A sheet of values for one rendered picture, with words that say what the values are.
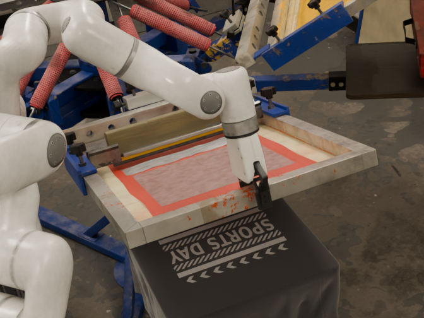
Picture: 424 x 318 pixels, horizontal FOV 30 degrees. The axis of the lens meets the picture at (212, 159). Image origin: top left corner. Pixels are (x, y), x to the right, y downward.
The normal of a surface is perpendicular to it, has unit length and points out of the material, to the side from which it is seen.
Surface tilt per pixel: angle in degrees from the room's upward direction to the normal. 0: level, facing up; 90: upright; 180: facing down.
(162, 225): 73
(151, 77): 63
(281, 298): 100
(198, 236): 0
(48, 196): 0
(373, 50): 0
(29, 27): 24
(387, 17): 79
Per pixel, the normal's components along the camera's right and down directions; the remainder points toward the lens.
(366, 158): 0.33, 0.21
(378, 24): -0.92, 0.13
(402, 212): -0.11, -0.84
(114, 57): 0.19, 0.46
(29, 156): 0.90, 0.03
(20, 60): 0.29, 0.62
